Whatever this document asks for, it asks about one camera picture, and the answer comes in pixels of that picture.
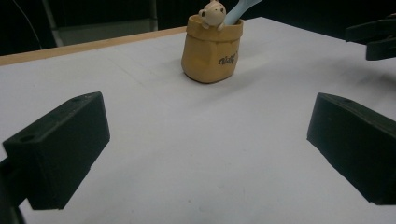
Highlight yellow holder with bear figure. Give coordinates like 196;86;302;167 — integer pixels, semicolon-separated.
180;0;245;84

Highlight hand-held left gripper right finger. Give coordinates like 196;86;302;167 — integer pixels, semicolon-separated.
306;91;396;206

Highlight thin dark cable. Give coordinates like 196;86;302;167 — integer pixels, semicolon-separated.
11;0;43;50

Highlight light blue hairbrush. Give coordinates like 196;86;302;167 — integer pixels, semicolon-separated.
223;0;263;26

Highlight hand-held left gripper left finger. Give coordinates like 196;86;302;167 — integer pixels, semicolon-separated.
2;91;111;211

